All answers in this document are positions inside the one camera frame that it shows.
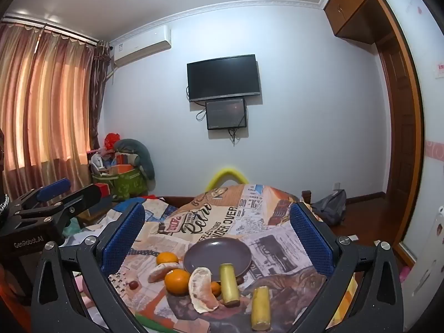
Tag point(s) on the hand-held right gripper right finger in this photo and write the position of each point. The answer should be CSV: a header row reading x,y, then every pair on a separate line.
x,y
312,239

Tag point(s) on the white air conditioner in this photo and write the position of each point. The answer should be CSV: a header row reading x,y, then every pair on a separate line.
x,y
142,47

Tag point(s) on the orange striped curtain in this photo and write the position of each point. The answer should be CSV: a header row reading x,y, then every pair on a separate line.
x,y
45,111

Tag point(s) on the black wall television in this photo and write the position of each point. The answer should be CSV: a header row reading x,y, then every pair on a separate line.
x,y
223,76

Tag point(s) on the small red date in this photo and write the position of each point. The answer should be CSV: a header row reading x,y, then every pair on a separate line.
x,y
133,285

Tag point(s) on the large orange with sticker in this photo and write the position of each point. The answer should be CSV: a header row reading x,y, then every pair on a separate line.
x,y
167,258

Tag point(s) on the small black wall monitor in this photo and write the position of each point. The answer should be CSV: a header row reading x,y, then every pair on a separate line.
x,y
225,114

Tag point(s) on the red plastic bag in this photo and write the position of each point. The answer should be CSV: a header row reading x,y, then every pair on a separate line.
x,y
112,140

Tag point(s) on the white plastic panel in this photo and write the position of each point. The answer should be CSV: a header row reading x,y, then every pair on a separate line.
x,y
426,249

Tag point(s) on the white curtain rail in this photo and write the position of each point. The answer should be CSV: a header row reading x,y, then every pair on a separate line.
x,y
52,27

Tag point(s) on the small red wall sticker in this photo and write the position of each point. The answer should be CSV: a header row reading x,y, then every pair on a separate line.
x,y
440,68

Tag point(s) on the brown wooden door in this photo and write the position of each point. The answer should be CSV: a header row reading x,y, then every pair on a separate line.
x,y
399,111

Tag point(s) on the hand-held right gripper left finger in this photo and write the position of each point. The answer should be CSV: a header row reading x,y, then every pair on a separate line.
x,y
123,237

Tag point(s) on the yellow sugarcane piece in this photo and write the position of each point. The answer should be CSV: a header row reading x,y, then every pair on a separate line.
x,y
229,284
261,308

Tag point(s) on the small tangerine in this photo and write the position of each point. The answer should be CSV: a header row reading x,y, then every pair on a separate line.
x,y
215,288

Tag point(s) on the green patterned bag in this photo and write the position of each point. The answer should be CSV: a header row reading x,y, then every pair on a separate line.
x,y
125,184

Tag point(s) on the grey plush pillow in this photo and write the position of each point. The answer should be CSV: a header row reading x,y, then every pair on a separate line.
x,y
138,156

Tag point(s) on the orange cardboard box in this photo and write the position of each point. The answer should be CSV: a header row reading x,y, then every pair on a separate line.
x,y
121,169

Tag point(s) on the brown tied curtain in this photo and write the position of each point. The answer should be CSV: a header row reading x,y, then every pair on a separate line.
x,y
100,86

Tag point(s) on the wooden overhead cabinet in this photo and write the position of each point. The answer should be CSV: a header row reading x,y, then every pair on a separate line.
x,y
347,7

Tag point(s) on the peeled pink pomelo segment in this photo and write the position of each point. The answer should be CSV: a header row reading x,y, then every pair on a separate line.
x,y
160,272

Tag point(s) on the grey backpack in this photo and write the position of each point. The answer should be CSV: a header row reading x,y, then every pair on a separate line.
x,y
327,208

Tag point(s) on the pomelo wedge with white pith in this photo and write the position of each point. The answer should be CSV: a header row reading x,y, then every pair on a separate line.
x,y
201,293

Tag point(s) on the large plain orange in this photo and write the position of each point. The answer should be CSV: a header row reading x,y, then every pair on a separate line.
x,y
177,282

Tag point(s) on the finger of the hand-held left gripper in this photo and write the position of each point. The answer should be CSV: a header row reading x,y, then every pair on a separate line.
x,y
52,188
83,199

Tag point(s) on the newspaper print tablecloth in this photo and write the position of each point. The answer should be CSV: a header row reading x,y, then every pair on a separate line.
x,y
215,222

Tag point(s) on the purple round plate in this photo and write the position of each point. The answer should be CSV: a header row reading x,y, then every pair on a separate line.
x,y
216,255

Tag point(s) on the dark wooden bed frame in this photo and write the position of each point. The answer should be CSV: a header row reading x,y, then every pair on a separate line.
x,y
177,201

